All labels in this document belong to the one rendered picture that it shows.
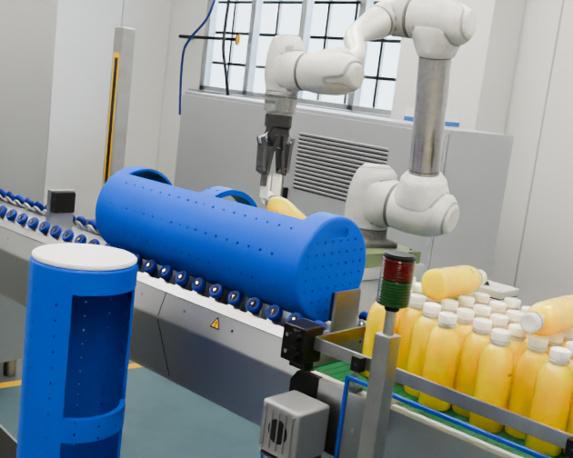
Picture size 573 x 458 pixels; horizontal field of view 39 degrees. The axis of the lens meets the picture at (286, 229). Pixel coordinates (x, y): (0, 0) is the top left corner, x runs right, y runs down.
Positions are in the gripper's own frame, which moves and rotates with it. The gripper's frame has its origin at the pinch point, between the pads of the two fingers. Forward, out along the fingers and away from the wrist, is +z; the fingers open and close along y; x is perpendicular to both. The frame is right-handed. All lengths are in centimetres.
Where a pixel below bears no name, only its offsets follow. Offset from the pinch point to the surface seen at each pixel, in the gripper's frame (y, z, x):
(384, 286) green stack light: 39, 8, 69
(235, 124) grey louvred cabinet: -173, -7, -197
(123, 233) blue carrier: 13, 22, -47
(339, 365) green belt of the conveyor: 11, 37, 40
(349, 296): -0.7, 23.6, 31.3
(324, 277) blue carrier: 3.1, 19.7, 25.3
